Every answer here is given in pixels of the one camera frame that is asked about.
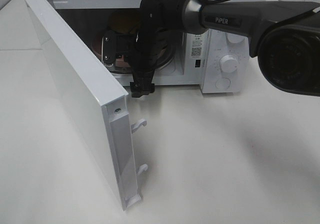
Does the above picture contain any upper white power knob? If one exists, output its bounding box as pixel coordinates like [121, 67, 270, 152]
[226, 33, 246, 44]

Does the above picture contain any white microwave oven body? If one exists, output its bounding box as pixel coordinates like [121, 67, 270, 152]
[47, 0, 250, 93]

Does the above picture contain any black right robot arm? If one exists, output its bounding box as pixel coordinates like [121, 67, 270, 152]
[101, 0, 320, 97]

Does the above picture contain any burger with sesame-free bun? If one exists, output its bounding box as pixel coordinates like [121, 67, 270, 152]
[107, 9, 141, 34]

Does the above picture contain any pink round plate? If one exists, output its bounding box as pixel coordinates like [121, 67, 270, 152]
[91, 31, 130, 68]

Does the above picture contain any white microwave door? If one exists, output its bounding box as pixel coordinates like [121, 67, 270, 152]
[25, 0, 148, 210]

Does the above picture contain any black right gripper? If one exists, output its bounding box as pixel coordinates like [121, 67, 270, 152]
[101, 0, 185, 69]

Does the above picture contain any glass microwave turntable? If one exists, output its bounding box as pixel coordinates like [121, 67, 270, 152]
[106, 45, 176, 75]

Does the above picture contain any round white door-release button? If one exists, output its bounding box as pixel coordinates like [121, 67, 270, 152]
[215, 78, 231, 90]

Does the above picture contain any white timer knob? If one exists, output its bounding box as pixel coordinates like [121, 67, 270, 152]
[219, 54, 239, 73]

